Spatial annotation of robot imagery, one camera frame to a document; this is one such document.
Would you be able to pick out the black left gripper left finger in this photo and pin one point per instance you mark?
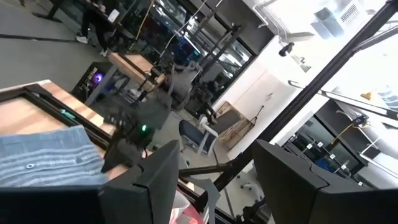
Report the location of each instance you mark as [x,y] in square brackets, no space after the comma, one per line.
[146,196]

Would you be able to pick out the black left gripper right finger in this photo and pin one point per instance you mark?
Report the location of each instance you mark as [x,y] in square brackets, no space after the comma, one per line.
[295,193]

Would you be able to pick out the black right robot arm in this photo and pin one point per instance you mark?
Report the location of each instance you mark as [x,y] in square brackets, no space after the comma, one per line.
[146,115]

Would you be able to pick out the red cloth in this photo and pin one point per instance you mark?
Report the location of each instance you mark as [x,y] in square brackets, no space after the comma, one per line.
[189,214]

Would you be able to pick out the grey plastic strip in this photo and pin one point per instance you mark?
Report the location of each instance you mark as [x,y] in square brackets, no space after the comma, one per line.
[211,193]

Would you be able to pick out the blue white chair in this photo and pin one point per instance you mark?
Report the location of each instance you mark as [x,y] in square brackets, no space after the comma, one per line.
[191,133]

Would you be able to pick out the wooden crate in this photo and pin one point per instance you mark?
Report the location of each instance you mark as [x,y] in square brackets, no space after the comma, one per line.
[236,130]

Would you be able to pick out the blue striped shorts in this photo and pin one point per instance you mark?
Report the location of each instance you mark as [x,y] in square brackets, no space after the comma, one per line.
[46,155]

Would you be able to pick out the teal marker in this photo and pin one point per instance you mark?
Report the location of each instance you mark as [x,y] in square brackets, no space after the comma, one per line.
[67,114]

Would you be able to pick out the black computer tower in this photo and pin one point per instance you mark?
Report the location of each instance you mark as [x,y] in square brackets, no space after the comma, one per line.
[90,81]

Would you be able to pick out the wooden work table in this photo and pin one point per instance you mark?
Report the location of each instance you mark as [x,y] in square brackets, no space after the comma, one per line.
[133,65]

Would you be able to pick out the person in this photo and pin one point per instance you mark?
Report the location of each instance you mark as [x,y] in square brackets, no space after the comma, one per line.
[99,25]

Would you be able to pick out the black frame brace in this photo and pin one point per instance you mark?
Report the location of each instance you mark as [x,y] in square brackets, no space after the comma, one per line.
[205,169]

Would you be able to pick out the black frame post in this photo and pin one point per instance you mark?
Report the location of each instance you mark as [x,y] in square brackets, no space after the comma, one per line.
[311,90]

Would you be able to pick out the black ceiling camera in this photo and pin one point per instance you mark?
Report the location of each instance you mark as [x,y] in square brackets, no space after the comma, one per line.
[286,49]

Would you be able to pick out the black table frame rail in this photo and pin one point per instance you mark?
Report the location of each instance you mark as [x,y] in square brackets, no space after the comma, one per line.
[15,94]

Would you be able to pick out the grey ceiling duct box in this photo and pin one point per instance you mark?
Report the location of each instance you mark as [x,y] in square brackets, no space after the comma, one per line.
[326,21]

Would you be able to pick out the grey frame beam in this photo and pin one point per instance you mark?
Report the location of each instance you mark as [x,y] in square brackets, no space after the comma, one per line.
[379,35]

